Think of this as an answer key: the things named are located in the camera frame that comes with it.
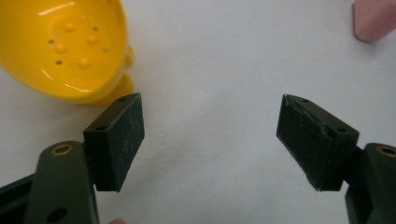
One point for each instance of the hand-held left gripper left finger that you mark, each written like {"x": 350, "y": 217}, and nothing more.
{"x": 112, "y": 146}

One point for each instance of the yellow plastic soap dish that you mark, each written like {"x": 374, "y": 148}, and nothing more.
{"x": 62, "y": 49}

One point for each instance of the pink block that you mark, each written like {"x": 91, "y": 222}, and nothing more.
{"x": 373, "y": 18}

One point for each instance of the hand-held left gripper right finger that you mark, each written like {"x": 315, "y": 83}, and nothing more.
{"x": 314, "y": 140}

